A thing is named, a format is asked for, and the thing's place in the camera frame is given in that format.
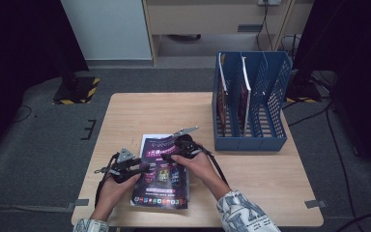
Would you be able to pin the person's right hand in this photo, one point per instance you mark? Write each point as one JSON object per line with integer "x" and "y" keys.
{"x": 199, "y": 170}

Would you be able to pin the grey tape strip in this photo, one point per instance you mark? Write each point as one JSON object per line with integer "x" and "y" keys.
{"x": 80, "y": 203}
{"x": 315, "y": 204}

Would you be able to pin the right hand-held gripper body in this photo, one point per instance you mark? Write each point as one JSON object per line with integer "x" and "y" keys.
{"x": 188, "y": 145}

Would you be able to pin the blue plastic file rack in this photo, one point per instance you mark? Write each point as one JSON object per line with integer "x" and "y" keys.
{"x": 257, "y": 143}

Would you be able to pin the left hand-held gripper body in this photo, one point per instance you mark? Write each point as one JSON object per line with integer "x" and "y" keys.
{"x": 124, "y": 158}

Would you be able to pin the light wooden desk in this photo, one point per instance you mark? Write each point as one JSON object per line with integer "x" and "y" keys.
{"x": 206, "y": 19}

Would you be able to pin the purple magazine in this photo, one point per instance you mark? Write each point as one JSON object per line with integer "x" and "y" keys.
{"x": 161, "y": 190}
{"x": 244, "y": 100}

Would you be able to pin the white cabinet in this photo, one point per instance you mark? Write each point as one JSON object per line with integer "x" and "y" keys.
{"x": 106, "y": 29}

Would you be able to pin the person's left hand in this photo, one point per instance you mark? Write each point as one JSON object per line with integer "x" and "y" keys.
{"x": 109, "y": 196}

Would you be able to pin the brown cover magazine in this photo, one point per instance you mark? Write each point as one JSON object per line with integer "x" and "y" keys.
{"x": 221, "y": 106}

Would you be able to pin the white power strip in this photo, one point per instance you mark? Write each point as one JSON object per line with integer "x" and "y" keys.
{"x": 269, "y": 2}

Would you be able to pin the black striped stand base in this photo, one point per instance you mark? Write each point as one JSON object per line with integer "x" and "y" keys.
{"x": 304, "y": 92}
{"x": 77, "y": 92}

